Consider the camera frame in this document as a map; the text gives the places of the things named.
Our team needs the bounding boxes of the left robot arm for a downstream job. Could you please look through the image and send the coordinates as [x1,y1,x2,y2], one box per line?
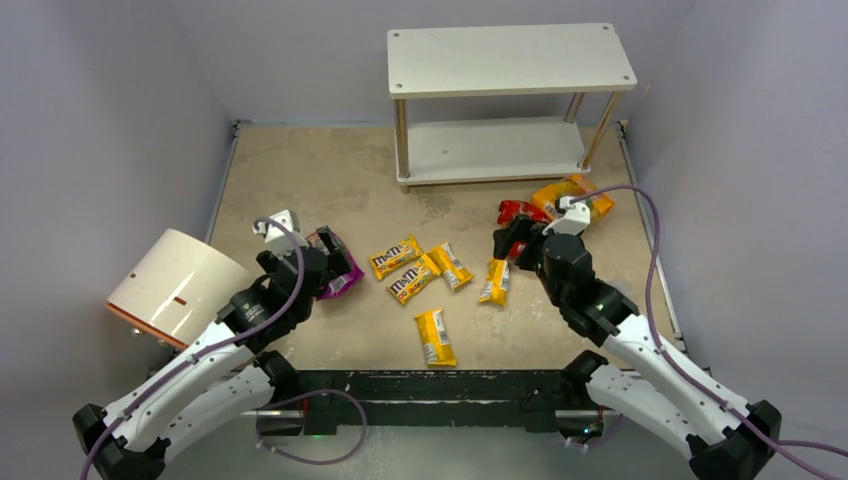
[73,218,351,479]

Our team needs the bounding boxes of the purple candy bag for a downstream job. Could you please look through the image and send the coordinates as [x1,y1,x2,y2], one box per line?
[306,226,364,300]

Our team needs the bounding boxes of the red candy bag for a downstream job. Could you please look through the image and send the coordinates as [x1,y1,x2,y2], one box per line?
[497,200,550,259]

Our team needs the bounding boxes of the yellow candy bag right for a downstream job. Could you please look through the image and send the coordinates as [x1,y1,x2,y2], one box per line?
[478,258,510,307]

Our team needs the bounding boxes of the white two-tier shelf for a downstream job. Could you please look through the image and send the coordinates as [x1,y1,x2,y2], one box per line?
[387,23,637,193]

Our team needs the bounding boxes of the black base frame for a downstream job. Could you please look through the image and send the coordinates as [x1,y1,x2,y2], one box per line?
[258,369,624,439]

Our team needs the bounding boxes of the yellow candy bag front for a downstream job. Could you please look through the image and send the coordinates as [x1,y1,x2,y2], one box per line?
[414,308,458,367]

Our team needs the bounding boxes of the yellow M&M bag upper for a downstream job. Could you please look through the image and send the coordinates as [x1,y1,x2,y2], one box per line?
[369,235,423,280]

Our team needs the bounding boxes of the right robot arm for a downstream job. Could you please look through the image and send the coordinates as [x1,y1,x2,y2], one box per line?
[493,215,782,479]

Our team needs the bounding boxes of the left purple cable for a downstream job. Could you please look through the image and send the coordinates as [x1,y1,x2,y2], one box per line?
[79,217,369,480]

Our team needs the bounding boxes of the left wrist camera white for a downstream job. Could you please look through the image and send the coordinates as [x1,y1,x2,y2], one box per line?
[253,209,309,259]

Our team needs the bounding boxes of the yellow candy bag back-side middle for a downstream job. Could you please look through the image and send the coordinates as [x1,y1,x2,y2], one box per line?
[428,242,474,291]

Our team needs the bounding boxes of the white cylindrical container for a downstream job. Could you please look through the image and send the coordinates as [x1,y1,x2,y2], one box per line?
[106,229,254,350]

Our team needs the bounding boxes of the orange candy bag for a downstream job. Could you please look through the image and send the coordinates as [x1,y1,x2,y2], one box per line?
[531,174,615,223]

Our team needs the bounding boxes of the purple cable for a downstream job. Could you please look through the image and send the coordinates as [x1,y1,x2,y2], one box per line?
[564,184,848,480]
[79,217,369,480]

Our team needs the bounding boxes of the yellow candy bag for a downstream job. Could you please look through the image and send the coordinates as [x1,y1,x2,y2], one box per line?
[478,258,510,307]
[414,308,458,367]

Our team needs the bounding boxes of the yellow M&M bag lower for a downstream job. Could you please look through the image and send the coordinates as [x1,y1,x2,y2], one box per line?
[387,254,442,305]

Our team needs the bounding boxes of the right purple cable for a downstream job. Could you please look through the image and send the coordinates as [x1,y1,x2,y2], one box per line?
[564,184,848,480]

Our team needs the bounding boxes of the yellow m&m bag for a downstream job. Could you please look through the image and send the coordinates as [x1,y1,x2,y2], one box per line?
[369,235,423,280]
[387,254,442,305]

